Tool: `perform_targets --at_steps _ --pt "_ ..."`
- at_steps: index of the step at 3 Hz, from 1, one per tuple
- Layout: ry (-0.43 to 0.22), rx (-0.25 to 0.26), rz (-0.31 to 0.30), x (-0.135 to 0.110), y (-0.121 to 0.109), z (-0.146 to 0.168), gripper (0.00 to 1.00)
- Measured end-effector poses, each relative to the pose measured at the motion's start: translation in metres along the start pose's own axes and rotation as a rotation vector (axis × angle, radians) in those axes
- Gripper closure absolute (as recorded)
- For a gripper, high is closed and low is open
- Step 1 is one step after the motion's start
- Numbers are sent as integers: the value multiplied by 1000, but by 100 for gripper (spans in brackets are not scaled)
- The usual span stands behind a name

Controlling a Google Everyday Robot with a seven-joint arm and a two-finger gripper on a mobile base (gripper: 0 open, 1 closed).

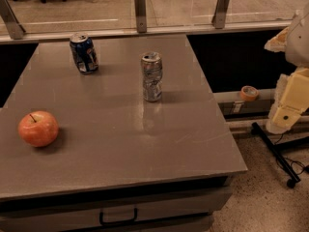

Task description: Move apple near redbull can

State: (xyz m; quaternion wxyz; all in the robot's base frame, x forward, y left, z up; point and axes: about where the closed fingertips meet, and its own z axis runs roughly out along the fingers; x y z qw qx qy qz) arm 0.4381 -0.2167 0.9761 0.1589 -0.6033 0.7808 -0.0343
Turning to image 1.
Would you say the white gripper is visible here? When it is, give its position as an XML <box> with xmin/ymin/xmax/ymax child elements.
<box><xmin>264</xmin><ymin>4</ymin><xmax>309</xmax><ymax>134</ymax></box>

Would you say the red apple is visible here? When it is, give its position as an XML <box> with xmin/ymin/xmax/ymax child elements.
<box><xmin>17</xmin><ymin>111</ymin><xmax>59</xmax><ymax>147</ymax></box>

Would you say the silver redbull can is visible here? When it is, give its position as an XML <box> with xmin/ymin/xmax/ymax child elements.
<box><xmin>141</xmin><ymin>51</ymin><xmax>163</xmax><ymax>102</ymax></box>

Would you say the blue pepsi can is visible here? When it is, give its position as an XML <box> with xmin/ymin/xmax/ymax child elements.
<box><xmin>70</xmin><ymin>32</ymin><xmax>98</xmax><ymax>74</ymax></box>

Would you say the orange tape roll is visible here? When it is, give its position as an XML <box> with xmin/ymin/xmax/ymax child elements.
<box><xmin>240</xmin><ymin>85</ymin><xmax>259</xmax><ymax>102</ymax></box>

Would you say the black stand base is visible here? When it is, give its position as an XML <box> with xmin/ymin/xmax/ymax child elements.
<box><xmin>251</xmin><ymin>122</ymin><xmax>309</xmax><ymax>189</ymax></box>

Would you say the right metal bracket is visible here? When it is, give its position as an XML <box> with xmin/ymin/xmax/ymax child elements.
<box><xmin>211</xmin><ymin>0</ymin><xmax>230</xmax><ymax>29</ymax></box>

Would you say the metal bracket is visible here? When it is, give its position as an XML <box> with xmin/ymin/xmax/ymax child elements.
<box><xmin>211</xmin><ymin>0</ymin><xmax>230</xmax><ymax>29</ymax></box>
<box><xmin>134</xmin><ymin>0</ymin><xmax>147</xmax><ymax>33</ymax></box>
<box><xmin>0</xmin><ymin>0</ymin><xmax>25</xmax><ymax>40</ymax></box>

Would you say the black cable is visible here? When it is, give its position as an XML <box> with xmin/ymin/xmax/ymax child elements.
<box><xmin>273</xmin><ymin>133</ymin><xmax>309</xmax><ymax>177</ymax></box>

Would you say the middle metal bracket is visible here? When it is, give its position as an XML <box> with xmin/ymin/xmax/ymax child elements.
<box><xmin>134</xmin><ymin>0</ymin><xmax>147</xmax><ymax>33</ymax></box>

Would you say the black drawer handle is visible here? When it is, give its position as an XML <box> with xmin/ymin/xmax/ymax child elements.
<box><xmin>98</xmin><ymin>208</ymin><xmax>138</xmax><ymax>227</ymax></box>

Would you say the left metal bracket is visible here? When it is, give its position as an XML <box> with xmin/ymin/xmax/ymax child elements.
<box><xmin>0</xmin><ymin>0</ymin><xmax>25</xmax><ymax>40</ymax></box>

